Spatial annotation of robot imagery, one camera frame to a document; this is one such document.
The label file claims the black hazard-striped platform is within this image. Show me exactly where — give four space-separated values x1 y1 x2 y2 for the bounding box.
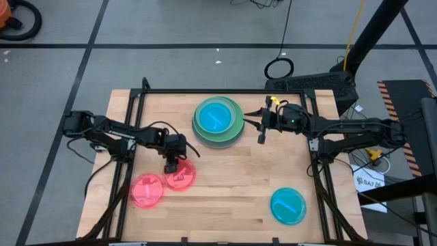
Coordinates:
376 79 437 179

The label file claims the small pale green plate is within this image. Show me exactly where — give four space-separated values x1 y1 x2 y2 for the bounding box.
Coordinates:
194 96 238 135

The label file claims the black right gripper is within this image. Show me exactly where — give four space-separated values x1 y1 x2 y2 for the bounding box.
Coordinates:
242 96 310 146

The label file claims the black aluminium table frame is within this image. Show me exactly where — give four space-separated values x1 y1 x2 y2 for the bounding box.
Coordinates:
76 77 368 242

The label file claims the black vacuum hose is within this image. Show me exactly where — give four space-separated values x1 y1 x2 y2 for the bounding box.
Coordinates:
0 0 43 42

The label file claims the white printed paper sheet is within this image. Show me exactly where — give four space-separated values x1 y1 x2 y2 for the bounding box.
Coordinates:
350 163 389 214

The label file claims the grey upright post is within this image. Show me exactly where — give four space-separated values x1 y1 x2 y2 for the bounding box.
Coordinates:
420 96 437 246

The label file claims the yellow cable connector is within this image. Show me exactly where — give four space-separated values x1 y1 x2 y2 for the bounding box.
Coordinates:
363 147 384 162

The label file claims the orange vacuum cleaner body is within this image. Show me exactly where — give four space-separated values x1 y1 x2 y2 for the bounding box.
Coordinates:
0 0 13 30

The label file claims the black cable bundle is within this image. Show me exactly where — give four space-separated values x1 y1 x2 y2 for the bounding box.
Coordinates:
229 0 285 10

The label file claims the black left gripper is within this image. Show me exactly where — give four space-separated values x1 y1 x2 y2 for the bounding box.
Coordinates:
158 131 189 182

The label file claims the white cable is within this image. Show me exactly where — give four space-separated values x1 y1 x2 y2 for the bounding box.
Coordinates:
374 156 392 176

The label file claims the yellow hanging cable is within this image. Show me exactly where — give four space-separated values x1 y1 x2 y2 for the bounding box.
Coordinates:
342 0 367 72

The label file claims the black stand pole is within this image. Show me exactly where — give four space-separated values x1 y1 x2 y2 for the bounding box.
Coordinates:
328 0 410 81

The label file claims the black metal beam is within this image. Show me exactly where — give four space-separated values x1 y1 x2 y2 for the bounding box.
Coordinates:
357 173 437 207

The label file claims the red translucent plastic plate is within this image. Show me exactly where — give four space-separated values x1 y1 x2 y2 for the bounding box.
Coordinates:
129 172 166 210
163 158 198 193

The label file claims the large green plastic plate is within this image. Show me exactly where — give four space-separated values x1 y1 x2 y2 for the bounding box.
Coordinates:
192 96 246 144

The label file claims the black cable with coil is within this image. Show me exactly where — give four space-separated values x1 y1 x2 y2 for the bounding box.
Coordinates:
264 0 296 81

